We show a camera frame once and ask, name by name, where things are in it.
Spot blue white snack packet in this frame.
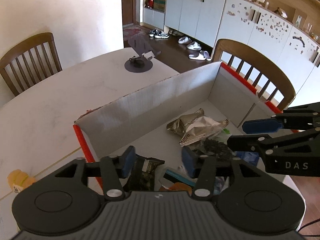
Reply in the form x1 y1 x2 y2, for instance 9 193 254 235
235 151 259 166

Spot black snack packet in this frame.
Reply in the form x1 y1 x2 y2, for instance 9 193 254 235
123 155 165 192

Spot chicken breast snack packet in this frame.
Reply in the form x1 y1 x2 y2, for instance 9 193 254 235
158 167 196 196

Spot clear bag dark contents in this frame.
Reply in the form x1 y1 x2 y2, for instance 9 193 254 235
193 138 234 161

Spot silver foil snack packet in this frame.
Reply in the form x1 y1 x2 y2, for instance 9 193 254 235
167 108 229 147

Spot yellow pig toy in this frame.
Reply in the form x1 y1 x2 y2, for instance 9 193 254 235
7 170 36 193

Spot tissue paper pack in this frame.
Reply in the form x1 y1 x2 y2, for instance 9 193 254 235
216 128 232 141

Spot red cardboard box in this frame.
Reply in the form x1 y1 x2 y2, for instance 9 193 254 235
73 61 293 196

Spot right wooden chair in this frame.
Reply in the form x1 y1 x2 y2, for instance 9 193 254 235
213 39 296 111

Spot wooden chair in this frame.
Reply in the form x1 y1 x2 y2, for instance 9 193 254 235
1 32 62 96
213 39 296 111

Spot phone stand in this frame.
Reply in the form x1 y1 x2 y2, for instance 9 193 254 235
124 36 161 73

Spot far wooden chair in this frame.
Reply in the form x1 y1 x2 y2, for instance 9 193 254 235
1 32 62 96

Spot brown door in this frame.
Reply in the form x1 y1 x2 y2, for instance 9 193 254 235
121 0 136 27

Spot white wall cabinets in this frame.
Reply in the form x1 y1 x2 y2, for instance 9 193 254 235
142 0 320 100

